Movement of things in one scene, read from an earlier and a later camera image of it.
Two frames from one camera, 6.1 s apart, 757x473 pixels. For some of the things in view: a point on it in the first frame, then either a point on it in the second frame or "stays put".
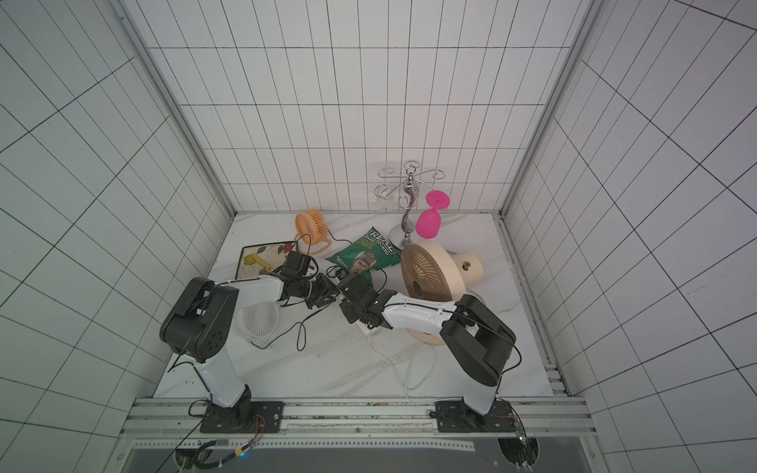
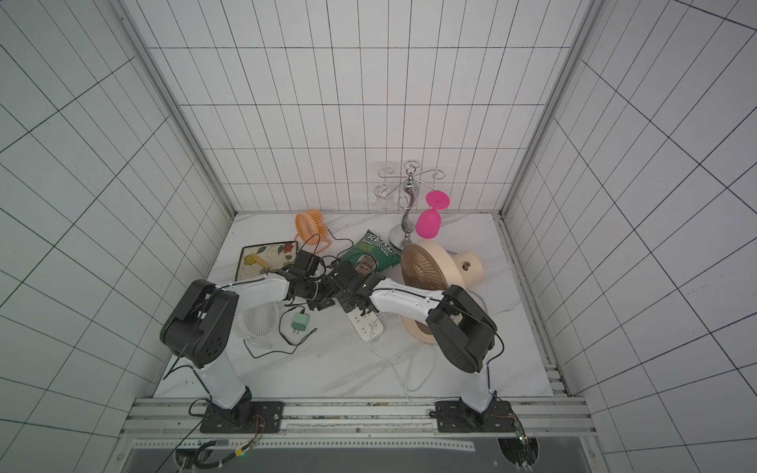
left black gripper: x=325 y=291 stays put
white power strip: x=366 y=328 stays put
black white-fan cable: x=298 y=332 to x=291 y=353
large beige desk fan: x=431 y=269 stays put
